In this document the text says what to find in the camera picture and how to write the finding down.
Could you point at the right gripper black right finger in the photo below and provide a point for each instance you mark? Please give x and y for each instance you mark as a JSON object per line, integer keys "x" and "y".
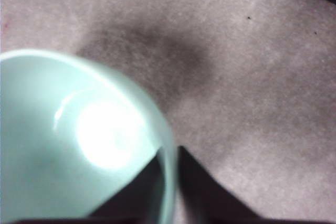
{"x": 199, "y": 197}

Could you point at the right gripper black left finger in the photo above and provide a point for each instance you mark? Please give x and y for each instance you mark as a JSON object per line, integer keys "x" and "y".
{"x": 136, "y": 197}

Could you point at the teal ceramic bowl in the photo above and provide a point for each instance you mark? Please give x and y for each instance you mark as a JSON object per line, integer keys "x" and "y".
{"x": 52, "y": 129}

